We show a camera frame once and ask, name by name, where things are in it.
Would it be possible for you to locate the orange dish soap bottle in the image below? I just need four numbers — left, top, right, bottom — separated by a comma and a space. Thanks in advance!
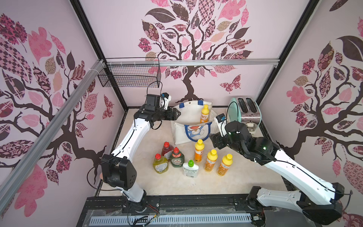
204, 149, 218, 172
194, 139, 205, 162
200, 105, 210, 123
217, 154, 233, 176

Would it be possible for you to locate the white canvas shopping bag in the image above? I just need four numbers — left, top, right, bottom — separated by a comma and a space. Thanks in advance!
171, 100, 217, 145

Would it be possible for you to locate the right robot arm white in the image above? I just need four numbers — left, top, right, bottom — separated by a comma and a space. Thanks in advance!
210, 121, 344, 225

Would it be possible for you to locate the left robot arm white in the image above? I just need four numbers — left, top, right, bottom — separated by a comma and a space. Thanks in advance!
100, 107, 181, 203

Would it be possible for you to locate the red liquid soap bottle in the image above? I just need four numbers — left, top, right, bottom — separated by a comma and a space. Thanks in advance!
161, 142, 174, 160

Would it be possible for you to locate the dark green soap bottle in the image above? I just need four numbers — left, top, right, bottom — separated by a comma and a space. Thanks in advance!
170, 147, 185, 167

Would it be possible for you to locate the yellow-green soap bottle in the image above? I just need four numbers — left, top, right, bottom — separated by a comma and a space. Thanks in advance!
153, 154, 169, 174

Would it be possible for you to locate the white bottle green cap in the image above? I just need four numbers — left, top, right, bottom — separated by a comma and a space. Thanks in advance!
183, 160, 199, 178

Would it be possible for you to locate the mint chrome toaster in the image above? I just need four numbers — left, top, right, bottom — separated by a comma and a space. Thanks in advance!
227, 96, 262, 135

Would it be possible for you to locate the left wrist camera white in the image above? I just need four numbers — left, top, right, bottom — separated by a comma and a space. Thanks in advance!
160, 93, 171, 110

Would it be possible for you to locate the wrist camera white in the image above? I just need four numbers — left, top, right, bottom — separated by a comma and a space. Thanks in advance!
215, 113, 227, 137
160, 93, 171, 110

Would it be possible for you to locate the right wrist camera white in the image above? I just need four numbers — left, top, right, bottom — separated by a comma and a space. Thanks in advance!
215, 113, 227, 137

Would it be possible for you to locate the black wire mesh basket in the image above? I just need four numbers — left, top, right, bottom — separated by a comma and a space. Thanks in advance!
98, 57, 161, 88

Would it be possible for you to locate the black base frame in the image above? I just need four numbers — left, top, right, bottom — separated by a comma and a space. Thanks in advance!
76, 194, 315, 227

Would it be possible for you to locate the aluminium rail left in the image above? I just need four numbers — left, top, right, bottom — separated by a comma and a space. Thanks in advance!
1, 59, 105, 212

